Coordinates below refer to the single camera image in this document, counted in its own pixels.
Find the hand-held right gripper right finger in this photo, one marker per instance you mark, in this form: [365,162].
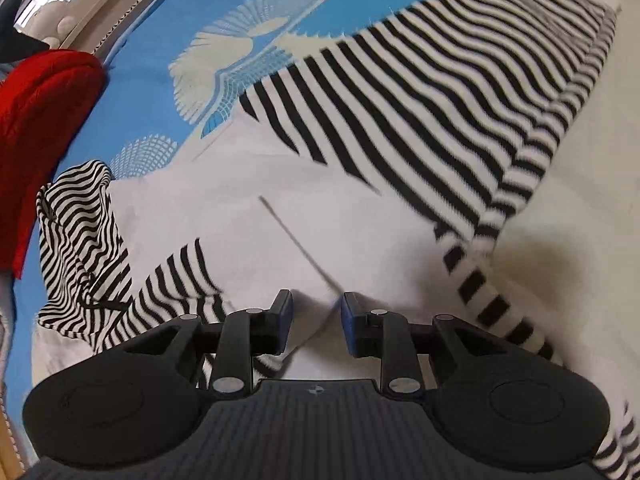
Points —
[348,322]

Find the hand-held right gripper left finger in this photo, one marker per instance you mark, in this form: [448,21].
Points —
[284,316]

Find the black and white striped top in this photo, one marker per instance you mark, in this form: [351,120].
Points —
[400,125]

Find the blue and white printed bedsheet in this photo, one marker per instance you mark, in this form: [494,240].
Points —
[150,105]

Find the red cloth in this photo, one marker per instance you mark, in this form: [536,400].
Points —
[45,135]

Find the white plush toy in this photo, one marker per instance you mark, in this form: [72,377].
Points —
[50,22]

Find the dark plush toy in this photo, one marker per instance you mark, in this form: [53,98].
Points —
[15,35]

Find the beige bed frame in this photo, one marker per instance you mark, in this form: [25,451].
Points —
[125,5]

